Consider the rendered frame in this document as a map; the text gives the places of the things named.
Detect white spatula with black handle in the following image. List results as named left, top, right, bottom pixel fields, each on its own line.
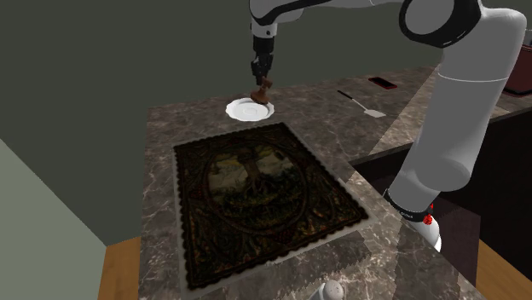
left=337, top=89, right=387, bottom=119

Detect dark red box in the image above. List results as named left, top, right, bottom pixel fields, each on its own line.
left=504, top=43, right=532, bottom=96

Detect dark ornate tree picture mat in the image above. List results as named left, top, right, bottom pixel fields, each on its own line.
left=171, top=122, right=379, bottom=291

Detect small brown figure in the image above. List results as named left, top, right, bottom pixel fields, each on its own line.
left=250, top=78, right=274, bottom=106

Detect white scalloped plate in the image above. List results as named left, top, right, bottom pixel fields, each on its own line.
left=225, top=97, right=275, bottom=123

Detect red and black phone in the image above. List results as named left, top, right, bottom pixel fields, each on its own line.
left=367, top=76, right=398, bottom=90

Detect grey round-topped shaker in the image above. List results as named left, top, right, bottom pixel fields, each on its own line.
left=309, top=279, right=345, bottom=300

